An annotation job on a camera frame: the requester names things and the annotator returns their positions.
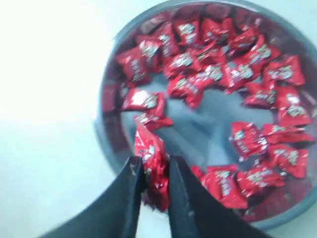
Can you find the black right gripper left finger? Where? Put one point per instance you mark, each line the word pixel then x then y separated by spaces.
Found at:
pixel 115 213

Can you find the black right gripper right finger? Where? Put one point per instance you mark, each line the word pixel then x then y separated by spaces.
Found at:
pixel 194 213

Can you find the round stainless steel plate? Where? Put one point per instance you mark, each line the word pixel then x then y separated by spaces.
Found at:
pixel 202 136

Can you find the red candy left edge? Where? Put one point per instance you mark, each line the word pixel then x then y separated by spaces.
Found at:
pixel 290 111

